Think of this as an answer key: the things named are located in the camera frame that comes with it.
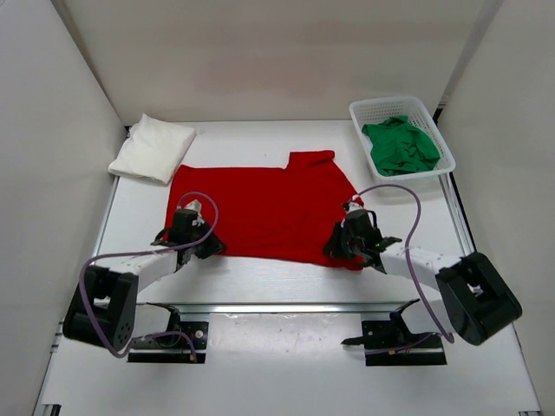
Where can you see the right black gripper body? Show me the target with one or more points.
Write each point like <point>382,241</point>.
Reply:
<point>335,244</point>

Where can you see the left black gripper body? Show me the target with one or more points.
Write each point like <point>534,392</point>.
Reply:
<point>201,230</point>

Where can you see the red t-shirt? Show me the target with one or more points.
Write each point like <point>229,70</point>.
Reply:
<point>283,213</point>

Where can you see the white t-shirt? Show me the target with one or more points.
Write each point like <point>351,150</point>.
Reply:
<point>153,150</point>

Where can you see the green t-shirt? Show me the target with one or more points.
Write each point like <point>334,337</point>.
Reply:
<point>399,148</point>

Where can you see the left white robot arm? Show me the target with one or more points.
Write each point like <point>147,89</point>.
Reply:
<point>103,308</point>

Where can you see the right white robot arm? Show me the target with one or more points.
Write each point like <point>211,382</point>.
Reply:
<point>461,295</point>

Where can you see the white plastic basket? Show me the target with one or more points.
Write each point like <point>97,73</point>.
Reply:
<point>375,111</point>

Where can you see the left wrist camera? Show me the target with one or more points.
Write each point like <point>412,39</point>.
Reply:
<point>194,206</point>

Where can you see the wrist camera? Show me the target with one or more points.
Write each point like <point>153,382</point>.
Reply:
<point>194,206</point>
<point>352,206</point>

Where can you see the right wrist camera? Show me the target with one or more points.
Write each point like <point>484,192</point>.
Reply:
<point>352,206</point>

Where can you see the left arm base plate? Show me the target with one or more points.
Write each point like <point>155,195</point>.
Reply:
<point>182,342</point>

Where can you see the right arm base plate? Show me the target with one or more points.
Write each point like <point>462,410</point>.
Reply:
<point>388,343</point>

